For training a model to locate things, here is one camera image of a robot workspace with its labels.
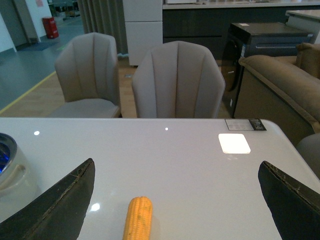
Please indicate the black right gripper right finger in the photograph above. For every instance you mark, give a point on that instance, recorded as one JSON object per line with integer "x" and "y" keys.
{"x": 295, "y": 208}

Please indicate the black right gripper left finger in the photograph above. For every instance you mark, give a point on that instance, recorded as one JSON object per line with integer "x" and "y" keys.
{"x": 58, "y": 213}

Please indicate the yellow corn cob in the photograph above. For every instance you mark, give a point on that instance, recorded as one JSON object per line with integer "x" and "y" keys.
{"x": 138, "y": 222}

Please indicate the white electric cooking pot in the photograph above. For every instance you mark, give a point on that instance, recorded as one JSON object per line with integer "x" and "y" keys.
{"x": 18, "y": 182}

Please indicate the grey chair at right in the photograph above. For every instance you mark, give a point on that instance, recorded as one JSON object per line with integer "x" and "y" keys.
{"x": 309, "y": 149}

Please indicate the table label sticker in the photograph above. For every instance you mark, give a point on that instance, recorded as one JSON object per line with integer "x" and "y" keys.
{"x": 252, "y": 124}

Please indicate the brown sofa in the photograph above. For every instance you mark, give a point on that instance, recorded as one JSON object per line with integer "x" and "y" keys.
{"x": 284, "y": 90}

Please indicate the beige left dining chair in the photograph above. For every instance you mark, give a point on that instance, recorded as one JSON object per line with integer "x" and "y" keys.
{"x": 88, "y": 73}

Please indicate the beige dining chair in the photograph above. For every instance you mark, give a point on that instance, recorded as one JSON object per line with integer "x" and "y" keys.
{"x": 88, "y": 73}
{"x": 178, "y": 80}

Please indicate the beige right dining chair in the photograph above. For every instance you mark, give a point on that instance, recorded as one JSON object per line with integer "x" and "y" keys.
{"x": 178, "y": 80}

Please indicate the red fire extinguisher box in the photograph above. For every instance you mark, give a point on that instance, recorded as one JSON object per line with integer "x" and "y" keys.
{"x": 50, "y": 27}

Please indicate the grey curtain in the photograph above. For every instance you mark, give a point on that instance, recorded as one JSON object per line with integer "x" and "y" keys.
{"x": 105, "y": 17}

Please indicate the dark kitchen counter cabinet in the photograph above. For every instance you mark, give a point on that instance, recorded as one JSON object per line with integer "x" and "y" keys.
{"x": 208, "y": 24}

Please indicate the white pillar cabinet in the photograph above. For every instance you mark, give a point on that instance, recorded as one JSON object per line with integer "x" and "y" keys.
{"x": 143, "y": 26}

